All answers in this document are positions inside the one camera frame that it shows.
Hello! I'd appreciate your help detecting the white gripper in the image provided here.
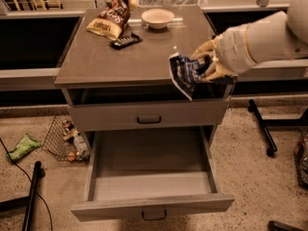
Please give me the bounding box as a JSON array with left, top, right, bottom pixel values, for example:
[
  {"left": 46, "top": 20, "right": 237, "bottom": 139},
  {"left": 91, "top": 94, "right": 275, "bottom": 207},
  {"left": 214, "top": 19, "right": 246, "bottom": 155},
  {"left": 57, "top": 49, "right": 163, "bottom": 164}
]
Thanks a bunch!
[{"left": 191, "top": 24, "right": 256, "bottom": 82}]

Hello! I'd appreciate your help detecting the blue chip bag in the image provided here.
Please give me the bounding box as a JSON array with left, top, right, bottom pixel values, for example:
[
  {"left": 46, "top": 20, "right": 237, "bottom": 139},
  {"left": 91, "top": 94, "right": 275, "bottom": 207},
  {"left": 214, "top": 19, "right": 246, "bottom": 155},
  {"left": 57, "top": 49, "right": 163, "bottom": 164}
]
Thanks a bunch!
[{"left": 169, "top": 53, "right": 213, "bottom": 101}]

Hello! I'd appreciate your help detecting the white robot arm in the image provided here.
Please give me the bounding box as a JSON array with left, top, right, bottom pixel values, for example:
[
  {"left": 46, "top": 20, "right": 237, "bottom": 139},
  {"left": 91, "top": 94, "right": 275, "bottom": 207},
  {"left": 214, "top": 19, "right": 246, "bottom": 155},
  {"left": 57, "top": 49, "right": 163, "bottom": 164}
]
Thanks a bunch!
[{"left": 191, "top": 0, "right": 308, "bottom": 81}]

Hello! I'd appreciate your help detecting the brown chip bag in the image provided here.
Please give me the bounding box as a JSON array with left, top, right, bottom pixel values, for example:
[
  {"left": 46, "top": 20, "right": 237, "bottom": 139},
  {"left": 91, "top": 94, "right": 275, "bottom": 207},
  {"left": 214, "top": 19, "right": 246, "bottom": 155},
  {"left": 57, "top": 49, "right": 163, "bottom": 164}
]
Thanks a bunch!
[{"left": 86, "top": 0, "right": 139, "bottom": 40}]

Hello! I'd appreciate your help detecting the grey drawer cabinet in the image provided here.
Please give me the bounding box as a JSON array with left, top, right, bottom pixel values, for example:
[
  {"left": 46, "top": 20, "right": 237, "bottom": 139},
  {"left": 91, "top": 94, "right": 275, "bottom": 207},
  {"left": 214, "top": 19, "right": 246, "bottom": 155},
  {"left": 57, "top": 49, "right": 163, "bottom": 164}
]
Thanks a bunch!
[{"left": 53, "top": 5, "right": 239, "bottom": 222}]

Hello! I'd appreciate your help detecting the closed grey upper drawer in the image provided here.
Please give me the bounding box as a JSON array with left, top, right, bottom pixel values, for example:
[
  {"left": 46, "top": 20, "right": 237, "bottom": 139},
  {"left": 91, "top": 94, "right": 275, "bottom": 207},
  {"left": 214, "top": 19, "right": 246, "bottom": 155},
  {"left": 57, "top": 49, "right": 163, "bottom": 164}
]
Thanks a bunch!
[{"left": 68, "top": 99, "right": 227, "bottom": 132}]

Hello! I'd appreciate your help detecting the open grey middle drawer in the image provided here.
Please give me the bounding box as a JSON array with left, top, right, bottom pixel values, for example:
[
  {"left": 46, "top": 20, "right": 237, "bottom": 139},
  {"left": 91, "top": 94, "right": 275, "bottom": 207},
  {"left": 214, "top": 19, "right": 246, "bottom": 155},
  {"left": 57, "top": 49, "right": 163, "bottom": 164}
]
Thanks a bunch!
[{"left": 71, "top": 127, "right": 234, "bottom": 221}]

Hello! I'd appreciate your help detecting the green snack bag on floor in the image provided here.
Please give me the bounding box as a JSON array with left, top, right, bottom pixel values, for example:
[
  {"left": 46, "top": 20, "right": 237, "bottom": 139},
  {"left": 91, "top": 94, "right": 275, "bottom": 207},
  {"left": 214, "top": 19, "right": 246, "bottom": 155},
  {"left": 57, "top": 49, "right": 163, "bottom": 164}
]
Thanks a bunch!
[{"left": 6, "top": 134, "right": 41, "bottom": 162}]

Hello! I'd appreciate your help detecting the black stand leg right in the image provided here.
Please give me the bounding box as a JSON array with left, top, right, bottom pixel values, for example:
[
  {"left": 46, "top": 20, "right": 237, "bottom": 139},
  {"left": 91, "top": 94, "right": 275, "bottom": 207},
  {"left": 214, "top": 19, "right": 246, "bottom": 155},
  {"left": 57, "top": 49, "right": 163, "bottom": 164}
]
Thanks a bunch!
[{"left": 248, "top": 99, "right": 277, "bottom": 157}]

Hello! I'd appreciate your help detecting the black stand leg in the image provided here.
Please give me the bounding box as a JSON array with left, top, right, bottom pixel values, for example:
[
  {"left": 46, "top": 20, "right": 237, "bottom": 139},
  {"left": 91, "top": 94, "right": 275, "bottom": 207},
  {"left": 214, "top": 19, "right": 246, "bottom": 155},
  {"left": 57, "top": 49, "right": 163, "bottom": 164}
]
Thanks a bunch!
[
  {"left": 248, "top": 99, "right": 277, "bottom": 157},
  {"left": 0, "top": 161, "right": 44, "bottom": 231}
]

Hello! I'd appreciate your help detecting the white bowl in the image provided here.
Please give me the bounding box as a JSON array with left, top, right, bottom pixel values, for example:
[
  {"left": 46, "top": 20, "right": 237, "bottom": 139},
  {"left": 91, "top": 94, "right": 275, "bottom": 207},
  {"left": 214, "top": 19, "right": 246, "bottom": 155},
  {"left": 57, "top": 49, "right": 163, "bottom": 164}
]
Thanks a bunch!
[{"left": 141, "top": 9, "right": 174, "bottom": 30}]

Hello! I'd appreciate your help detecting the black candy bar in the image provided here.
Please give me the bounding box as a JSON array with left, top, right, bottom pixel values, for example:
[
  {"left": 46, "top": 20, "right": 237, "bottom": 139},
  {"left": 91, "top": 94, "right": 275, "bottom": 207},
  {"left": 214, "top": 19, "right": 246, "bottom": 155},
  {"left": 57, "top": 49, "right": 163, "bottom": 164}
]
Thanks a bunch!
[{"left": 110, "top": 33, "right": 142, "bottom": 50}]

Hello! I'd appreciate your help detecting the black stand leg left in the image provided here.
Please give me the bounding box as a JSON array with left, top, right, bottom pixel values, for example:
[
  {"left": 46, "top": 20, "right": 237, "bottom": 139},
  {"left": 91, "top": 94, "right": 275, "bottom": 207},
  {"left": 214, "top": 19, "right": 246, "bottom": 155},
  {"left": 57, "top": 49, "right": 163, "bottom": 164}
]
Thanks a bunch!
[{"left": 0, "top": 161, "right": 44, "bottom": 231}]

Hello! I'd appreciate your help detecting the wire basket with snacks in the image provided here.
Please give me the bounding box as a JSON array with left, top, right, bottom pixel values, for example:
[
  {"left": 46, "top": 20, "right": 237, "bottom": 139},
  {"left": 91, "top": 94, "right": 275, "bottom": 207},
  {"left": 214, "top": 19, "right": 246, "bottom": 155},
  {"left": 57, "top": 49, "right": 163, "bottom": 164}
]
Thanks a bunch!
[{"left": 42, "top": 115, "right": 90, "bottom": 163}]

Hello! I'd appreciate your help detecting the black cable on floor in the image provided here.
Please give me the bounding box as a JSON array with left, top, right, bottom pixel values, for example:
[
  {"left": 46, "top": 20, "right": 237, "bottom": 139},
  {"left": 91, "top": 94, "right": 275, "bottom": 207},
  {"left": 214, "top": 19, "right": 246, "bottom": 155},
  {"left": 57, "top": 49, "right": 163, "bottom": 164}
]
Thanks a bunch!
[{"left": 0, "top": 138, "right": 54, "bottom": 231}]

